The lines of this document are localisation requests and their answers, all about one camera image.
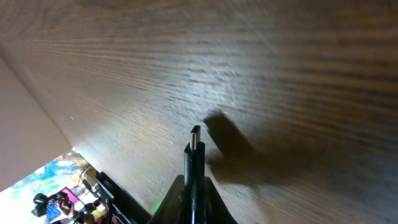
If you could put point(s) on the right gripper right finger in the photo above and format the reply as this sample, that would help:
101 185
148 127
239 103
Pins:
216 212

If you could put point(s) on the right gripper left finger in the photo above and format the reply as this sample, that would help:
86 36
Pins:
169 210

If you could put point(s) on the colourful background clutter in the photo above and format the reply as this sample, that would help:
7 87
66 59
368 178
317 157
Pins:
70 172

